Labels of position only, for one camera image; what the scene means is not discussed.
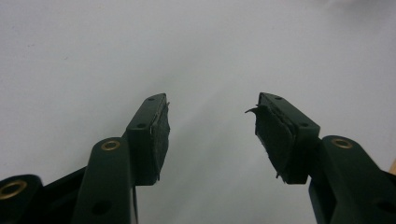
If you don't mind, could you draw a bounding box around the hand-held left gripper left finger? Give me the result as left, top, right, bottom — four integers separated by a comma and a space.
70, 92, 171, 224

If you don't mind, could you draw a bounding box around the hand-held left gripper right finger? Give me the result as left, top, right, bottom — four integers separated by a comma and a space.
245, 91, 396, 224

